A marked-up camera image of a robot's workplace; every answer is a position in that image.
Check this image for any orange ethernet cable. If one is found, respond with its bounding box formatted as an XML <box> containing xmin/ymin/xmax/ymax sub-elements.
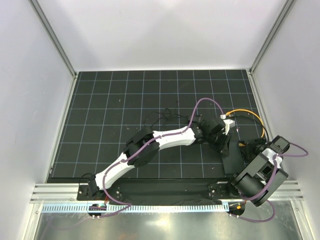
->
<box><xmin>226</xmin><ymin>108</ymin><xmax>266</xmax><ymax>147</ymax></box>

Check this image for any black network switch box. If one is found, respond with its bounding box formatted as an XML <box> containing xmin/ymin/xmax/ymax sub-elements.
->
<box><xmin>221</xmin><ymin>141</ymin><xmax>245</xmax><ymax>176</ymax></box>

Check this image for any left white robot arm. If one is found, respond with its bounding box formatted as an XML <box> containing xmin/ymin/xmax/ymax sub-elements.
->
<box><xmin>88</xmin><ymin>118</ymin><xmax>236</xmax><ymax>200</ymax></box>

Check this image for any white slotted cable duct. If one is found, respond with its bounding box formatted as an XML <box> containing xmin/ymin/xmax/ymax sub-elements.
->
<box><xmin>41</xmin><ymin>202</ymin><xmax>229</xmax><ymax>214</ymax></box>

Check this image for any black grid cutting mat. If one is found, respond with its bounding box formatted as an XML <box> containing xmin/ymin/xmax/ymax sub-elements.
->
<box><xmin>47</xmin><ymin>69</ymin><xmax>268</xmax><ymax>183</ymax></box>

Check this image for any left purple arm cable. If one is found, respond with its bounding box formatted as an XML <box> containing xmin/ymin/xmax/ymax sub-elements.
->
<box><xmin>102</xmin><ymin>98</ymin><xmax>226</xmax><ymax>216</ymax></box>

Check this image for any black power adapter with cord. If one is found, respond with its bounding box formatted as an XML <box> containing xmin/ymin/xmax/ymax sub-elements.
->
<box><xmin>139</xmin><ymin>101</ymin><xmax>191</xmax><ymax>131</ymax></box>

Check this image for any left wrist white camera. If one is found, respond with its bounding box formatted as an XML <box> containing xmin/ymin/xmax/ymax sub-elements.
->
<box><xmin>223</xmin><ymin>119</ymin><xmax>236</xmax><ymax>134</ymax></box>

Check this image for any left aluminium frame post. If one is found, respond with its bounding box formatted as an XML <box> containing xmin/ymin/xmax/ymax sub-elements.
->
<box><xmin>27</xmin><ymin>0</ymin><xmax>78</xmax><ymax>78</ymax></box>

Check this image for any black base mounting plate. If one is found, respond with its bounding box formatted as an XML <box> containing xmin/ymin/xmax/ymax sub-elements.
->
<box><xmin>76</xmin><ymin>177</ymin><xmax>241</xmax><ymax>201</ymax></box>

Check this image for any aluminium front rail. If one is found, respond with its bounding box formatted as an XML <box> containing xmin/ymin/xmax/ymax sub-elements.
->
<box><xmin>29</xmin><ymin>180</ymin><xmax>304</xmax><ymax>204</ymax></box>

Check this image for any right aluminium frame post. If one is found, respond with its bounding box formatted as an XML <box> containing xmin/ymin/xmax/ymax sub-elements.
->
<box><xmin>248</xmin><ymin>0</ymin><xmax>298</xmax><ymax>75</ymax></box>

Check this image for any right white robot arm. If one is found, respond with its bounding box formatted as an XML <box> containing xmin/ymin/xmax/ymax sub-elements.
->
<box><xmin>225</xmin><ymin>135</ymin><xmax>290</xmax><ymax>207</ymax></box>

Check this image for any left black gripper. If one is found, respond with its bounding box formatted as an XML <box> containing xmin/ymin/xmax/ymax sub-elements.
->
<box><xmin>206</xmin><ymin>130</ymin><xmax>231</xmax><ymax>156</ymax></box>

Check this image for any aluminium frame post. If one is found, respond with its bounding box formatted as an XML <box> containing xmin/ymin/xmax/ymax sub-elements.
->
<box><xmin>27</xmin><ymin>0</ymin><xmax>78</xmax><ymax>78</ymax></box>
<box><xmin>248</xmin><ymin>0</ymin><xmax>298</xmax><ymax>75</ymax></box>

